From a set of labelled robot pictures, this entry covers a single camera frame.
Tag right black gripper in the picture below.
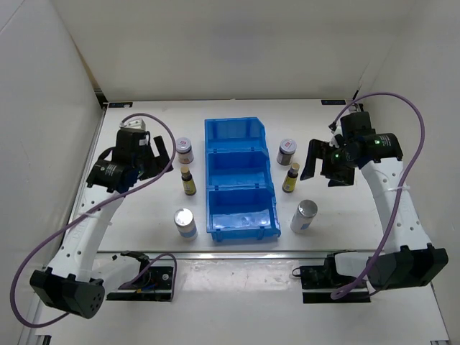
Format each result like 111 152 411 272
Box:
300 139 357 188

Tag silver-lid bead jar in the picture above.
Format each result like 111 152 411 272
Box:
290 200 318 234
174 208 198 241

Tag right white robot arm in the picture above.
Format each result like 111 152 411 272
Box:
300 111 449 290

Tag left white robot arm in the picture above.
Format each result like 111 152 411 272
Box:
29 128 172 319

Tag left yellow-label sauce bottle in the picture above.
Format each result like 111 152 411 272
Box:
180 166 196 196

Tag yellow-label sauce bottle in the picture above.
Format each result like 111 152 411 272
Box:
180 166 196 196
282 162 300 193

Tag right yellow-label sauce bottle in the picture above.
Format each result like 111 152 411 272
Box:
282 162 300 193

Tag far blue storage bin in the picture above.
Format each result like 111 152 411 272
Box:
204 117 267 152

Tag blue storage bin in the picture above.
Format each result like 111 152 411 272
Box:
206 147 273 190
204 117 267 152
206 185 281 242

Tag middle blue storage bin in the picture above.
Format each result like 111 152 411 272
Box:
206 147 273 190

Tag near blue storage bin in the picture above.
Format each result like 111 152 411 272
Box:
206 185 281 242

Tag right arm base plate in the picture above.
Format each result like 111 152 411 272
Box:
291 266 371 304

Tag aluminium table edge rail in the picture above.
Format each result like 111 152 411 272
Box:
96 249 382 260

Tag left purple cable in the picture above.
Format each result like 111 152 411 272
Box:
9 113 178 328

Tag purple cable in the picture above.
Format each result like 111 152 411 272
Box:
329 92 426 300
9 113 178 328

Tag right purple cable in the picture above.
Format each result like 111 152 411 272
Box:
329 92 426 300

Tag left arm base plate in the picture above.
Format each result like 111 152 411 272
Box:
106 252 178 302

